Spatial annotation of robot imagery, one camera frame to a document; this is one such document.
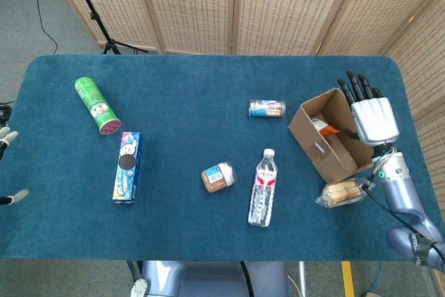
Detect left silver grey-fingered robot hand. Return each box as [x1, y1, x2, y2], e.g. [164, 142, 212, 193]
[0, 125, 31, 207]

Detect right silver black-fingered robot hand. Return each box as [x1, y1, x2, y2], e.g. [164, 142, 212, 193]
[337, 70, 401, 148]

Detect orange white snack packet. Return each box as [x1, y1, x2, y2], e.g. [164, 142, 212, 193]
[311, 118, 340, 138]

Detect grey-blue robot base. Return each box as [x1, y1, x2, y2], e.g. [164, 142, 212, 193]
[140, 260, 289, 297]

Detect open cardboard box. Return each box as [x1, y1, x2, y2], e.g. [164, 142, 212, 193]
[288, 88, 380, 184]

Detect blue sandwich cookie box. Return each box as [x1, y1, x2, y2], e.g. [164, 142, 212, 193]
[111, 131, 144, 204]

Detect bread in clear bag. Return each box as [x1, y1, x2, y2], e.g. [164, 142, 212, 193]
[314, 177, 377, 209]

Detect green chips can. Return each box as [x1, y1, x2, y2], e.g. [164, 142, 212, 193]
[74, 77, 123, 136]

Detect clear wafer roll canister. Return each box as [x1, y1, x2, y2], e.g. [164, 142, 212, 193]
[248, 99, 286, 118]

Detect clear water bottle red label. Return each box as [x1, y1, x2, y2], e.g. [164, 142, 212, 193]
[247, 148, 280, 228]

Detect black tripod stand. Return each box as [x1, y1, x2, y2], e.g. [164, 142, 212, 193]
[65, 0, 149, 56]

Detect bamboo folding screen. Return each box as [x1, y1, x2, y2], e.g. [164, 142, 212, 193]
[43, 0, 445, 179]

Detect yellow floor strip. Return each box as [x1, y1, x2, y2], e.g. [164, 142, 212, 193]
[341, 261, 356, 297]

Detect small clear nut jar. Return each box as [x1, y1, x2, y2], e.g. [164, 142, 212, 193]
[200, 161, 237, 193]

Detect metal table leg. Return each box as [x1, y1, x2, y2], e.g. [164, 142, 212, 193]
[298, 261, 308, 297]

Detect blue table mat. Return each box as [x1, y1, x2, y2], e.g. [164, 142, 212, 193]
[0, 54, 445, 262]

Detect black cable bundle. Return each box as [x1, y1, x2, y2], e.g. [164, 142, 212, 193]
[0, 101, 13, 128]

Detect thin black floor cable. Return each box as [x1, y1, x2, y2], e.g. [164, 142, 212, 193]
[29, 0, 59, 56]

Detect blue floor cable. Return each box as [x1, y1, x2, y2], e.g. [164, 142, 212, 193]
[369, 261, 384, 291]

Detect white perforated bracket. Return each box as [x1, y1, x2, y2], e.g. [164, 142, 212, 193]
[129, 278, 149, 297]

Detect black cable on base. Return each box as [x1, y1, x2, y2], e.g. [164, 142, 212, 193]
[239, 261, 252, 297]

